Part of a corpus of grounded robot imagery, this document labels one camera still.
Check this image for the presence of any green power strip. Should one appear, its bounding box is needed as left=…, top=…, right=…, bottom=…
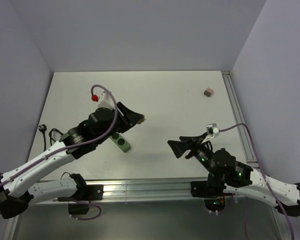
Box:
left=110, top=132, right=131, bottom=153

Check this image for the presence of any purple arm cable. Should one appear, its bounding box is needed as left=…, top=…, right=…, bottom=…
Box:
left=218, top=122, right=296, bottom=240
left=0, top=84, right=120, bottom=221

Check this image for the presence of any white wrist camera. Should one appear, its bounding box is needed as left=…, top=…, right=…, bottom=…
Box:
left=202, top=123, right=220, bottom=143
left=91, top=91, right=114, bottom=109

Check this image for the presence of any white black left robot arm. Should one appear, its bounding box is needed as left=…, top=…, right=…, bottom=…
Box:
left=0, top=102, right=145, bottom=219

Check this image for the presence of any aluminium side rail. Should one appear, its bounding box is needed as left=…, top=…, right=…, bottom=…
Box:
left=221, top=71, right=259, bottom=169

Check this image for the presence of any aluminium front rail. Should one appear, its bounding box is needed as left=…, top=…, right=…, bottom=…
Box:
left=13, top=178, right=277, bottom=206

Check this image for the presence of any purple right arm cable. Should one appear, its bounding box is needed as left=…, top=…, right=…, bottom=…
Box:
left=218, top=122, right=296, bottom=240

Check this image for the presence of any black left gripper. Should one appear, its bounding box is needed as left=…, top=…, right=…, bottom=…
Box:
left=96, top=101, right=143, bottom=145

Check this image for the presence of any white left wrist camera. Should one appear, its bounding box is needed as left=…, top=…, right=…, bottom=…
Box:
left=91, top=91, right=114, bottom=109

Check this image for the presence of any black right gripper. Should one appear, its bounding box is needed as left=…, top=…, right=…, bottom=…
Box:
left=166, top=131, right=217, bottom=176

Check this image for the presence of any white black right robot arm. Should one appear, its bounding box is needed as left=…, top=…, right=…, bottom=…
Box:
left=167, top=133, right=300, bottom=217

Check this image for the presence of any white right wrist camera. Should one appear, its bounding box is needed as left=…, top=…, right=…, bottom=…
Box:
left=202, top=123, right=220, bottom=143

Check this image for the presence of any black power cord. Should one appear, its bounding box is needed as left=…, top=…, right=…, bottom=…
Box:
left=38, top=124, right=66, bottom=151

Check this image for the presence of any yellow plug adapter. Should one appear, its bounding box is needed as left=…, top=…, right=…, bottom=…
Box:
left=137, top=117, right=146, bottom=125

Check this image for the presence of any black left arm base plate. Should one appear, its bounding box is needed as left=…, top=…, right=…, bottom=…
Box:
left=57, top=184, right=104, bottom=202

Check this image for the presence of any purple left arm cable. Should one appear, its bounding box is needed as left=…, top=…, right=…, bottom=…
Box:
left=0, top=84, right=120, bottom=221

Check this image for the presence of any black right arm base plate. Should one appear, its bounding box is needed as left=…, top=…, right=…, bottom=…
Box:
left=190, top=180, right=232, bottom=199

